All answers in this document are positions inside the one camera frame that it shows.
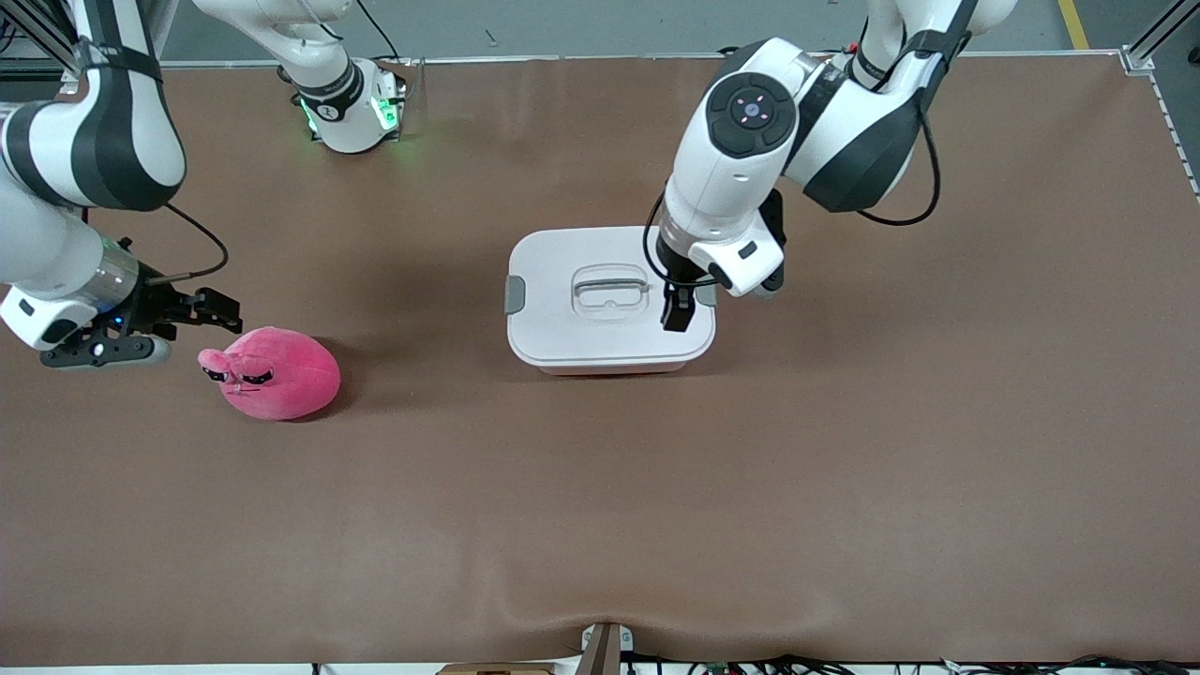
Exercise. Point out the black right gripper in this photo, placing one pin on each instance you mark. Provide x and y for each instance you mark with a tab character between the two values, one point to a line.
156	307

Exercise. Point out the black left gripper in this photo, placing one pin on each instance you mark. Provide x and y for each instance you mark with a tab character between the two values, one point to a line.
672	266

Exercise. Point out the white box lid grey latches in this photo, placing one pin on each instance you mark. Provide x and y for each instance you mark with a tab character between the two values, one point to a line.
609	333

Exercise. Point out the pink plush toy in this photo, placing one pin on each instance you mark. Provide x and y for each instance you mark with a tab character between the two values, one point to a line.
281	380

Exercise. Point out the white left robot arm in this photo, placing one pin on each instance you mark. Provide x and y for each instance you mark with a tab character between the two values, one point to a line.
741	159

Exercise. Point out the pink plastic storage box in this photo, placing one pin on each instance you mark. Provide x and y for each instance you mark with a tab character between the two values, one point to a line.
609	370

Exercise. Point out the brown table mat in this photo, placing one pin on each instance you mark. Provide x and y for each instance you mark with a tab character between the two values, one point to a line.
600	516

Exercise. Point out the metal table edge clamp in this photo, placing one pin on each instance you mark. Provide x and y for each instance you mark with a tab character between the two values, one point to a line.
606	647

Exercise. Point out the aluminium frame profile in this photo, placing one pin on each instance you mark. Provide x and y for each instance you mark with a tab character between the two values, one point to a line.
1158	33
28	33

